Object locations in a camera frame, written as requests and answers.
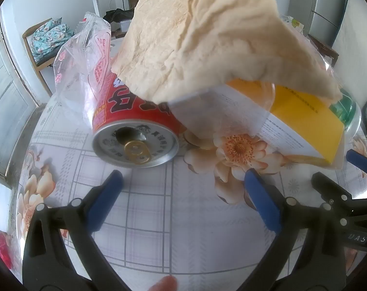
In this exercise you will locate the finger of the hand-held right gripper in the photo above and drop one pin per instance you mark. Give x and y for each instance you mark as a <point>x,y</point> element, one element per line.
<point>359,159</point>
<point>326,186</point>

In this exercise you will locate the yellow and white carton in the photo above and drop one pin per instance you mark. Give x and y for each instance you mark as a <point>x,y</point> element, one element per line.
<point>301,115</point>

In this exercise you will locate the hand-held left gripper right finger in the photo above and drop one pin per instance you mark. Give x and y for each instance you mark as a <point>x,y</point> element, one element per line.
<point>263,200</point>

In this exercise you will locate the green plastic bottle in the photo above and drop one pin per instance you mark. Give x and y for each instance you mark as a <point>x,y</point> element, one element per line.
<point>344,109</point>

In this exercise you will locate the wooden chair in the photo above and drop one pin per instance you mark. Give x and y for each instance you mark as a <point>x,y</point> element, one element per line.
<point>27,45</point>

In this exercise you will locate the silver refrigerator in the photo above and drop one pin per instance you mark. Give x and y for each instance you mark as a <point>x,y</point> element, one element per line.
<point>326,6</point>

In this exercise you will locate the dark wooden cabinet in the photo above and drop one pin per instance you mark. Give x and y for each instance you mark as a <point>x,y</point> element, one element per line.
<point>322,48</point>

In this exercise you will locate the teal floral cushion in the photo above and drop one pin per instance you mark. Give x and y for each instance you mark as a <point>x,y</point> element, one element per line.
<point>47,36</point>

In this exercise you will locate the black bag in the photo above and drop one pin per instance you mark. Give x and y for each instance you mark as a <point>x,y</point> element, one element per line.
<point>116,16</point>

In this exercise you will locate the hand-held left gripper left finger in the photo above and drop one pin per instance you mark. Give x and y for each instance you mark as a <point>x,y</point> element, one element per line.
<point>107,200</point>

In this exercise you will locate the red drink can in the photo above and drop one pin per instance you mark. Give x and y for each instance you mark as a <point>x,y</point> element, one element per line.
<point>116,106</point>

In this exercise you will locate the person's left hand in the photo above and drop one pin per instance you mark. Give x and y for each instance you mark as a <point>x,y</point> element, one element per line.
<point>163,284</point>

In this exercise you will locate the beige paper napkin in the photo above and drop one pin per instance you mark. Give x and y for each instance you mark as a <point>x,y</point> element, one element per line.
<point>201,36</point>

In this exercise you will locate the white panel door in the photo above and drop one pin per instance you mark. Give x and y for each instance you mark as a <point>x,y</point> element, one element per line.
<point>4,97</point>

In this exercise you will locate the clear red-printed plastic bag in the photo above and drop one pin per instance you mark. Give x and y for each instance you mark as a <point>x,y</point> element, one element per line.
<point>80,60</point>

